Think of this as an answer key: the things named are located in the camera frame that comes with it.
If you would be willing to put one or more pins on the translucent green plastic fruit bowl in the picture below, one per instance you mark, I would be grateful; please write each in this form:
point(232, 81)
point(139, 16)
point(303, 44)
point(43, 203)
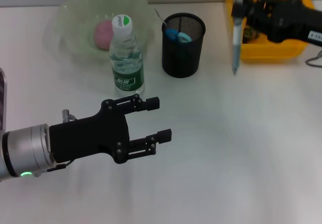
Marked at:
point(75, 32)

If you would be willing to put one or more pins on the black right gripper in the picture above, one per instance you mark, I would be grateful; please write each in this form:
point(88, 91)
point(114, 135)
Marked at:
point(289, 20)

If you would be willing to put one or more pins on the green plastic wrapper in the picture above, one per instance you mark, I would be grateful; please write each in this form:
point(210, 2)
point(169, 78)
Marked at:
point(250, 34)

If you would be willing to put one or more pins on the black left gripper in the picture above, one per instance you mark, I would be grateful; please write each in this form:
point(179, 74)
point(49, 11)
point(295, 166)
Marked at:
point(90, 136)

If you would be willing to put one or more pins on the blue scissors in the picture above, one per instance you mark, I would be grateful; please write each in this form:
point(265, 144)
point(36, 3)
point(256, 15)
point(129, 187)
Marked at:
point(176, 35)

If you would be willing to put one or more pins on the yellow plastic bin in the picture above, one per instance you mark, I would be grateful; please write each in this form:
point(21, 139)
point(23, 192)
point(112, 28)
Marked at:
point(276, 50)

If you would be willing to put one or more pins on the transparent plastic ruler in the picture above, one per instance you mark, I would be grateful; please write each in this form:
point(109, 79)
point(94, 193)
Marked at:
point(162, 21)

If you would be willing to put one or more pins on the white grey pen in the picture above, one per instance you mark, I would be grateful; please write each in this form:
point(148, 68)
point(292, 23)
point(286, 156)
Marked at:
point(236, 40)

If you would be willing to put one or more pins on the black mesh pen holder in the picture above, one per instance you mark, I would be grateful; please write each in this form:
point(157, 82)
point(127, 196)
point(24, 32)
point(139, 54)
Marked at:
point(181, 58)

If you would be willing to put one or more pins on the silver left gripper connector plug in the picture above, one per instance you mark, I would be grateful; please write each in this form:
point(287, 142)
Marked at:
point(67, 114)

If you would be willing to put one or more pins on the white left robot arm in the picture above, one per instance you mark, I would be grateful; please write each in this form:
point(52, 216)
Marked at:
point(25, 151)

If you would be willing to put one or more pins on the pink toy peach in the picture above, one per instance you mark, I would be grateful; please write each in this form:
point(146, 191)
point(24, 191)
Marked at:
point(101, 36)

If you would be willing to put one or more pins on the clear green-label water bottle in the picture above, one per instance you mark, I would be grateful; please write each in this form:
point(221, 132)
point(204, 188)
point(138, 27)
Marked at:
point(127, 65)

